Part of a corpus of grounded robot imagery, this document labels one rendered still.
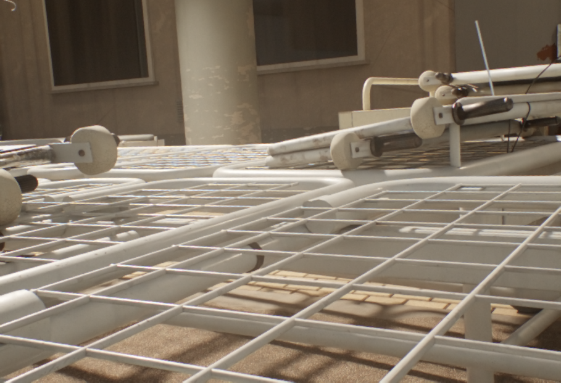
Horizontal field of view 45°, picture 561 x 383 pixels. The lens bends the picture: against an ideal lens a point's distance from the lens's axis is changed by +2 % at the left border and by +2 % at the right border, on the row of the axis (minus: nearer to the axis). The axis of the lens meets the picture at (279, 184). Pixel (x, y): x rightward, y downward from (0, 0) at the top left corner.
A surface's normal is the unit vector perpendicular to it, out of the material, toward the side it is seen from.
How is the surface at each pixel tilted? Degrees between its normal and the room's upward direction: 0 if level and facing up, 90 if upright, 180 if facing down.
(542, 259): 90
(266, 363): 0
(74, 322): 56
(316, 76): 90
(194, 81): 90
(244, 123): 90
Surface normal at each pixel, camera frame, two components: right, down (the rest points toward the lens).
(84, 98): -0.50, 0.12
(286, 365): -0.06, -0.99
